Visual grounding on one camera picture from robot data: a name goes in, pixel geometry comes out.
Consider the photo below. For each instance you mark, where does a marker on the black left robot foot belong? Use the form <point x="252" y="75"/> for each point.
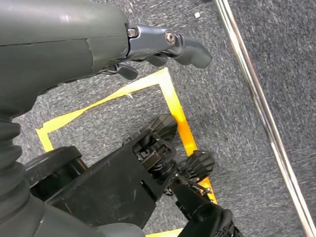
<point x="105" y="189"/>

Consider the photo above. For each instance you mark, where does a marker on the black right robot foot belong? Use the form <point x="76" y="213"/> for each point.
<point x="210" y="222"/>

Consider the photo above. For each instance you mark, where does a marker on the black robot foot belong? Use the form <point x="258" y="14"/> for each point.
<point x="210" y="222"/>
<point x="105" y="189"/>

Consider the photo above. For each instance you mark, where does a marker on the steel workbench table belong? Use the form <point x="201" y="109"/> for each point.
<point x="259" y="104"/>

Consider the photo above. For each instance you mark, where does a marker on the yellow floor tape square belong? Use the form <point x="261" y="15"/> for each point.
<point x="177" y="111"/>

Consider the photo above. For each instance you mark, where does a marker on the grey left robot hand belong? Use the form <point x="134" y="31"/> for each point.
<point x="62" y="42"/>

